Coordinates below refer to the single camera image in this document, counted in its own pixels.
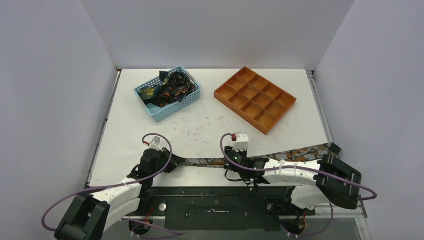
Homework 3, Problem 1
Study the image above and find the dark tie with yellow flowers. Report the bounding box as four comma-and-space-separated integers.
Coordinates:
138, 86, 162, 105

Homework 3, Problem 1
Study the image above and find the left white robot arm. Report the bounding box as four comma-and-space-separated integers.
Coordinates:
54, 148, 186, 240

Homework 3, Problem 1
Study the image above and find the light blue plastic basket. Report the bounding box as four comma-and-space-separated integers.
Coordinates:
133, 66, 202, 122

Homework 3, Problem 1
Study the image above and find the black metal base plate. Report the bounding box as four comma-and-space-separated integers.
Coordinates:
124, 186, 316, 235

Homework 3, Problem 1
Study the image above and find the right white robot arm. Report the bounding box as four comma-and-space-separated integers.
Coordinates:
224, 149, 362, 215

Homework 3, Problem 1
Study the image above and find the orange wooden compartment tray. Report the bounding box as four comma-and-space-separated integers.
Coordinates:
214, 66, 297, 135

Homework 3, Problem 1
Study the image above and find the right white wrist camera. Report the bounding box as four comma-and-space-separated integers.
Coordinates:
231, 132, 249, 152

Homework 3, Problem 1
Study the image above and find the aluminium frame rail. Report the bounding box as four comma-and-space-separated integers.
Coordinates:
306, 70, 372, 240

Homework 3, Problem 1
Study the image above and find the black tie with orange swirls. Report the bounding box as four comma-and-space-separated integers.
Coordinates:
151, 71, 196, 108

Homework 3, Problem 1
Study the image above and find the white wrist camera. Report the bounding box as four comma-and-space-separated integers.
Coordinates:
148, 136, 162, 151
231, 132, 249, 152

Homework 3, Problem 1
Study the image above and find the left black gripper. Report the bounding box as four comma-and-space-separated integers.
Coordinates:
150, 147, 185, 178

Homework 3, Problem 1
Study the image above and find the orange floral necktie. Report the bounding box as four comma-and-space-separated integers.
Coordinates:
182, 142, 342, 168

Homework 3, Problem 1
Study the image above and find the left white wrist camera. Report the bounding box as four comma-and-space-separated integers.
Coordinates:
148, 136, 162, 151

